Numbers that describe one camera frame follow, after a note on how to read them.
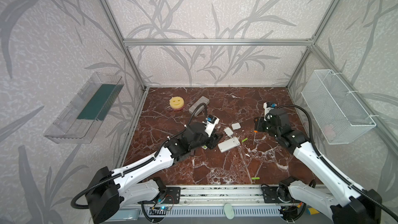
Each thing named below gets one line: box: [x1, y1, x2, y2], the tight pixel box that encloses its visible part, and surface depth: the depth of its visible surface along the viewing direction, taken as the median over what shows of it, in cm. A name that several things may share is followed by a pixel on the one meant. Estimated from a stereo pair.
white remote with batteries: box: [217, 136, 241, 153], surface depth 91 cm
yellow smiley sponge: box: [168, 95, 185, 111], surface depth 110 cm
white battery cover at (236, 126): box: [231, 122, 241, 130], surface depth 101 cm
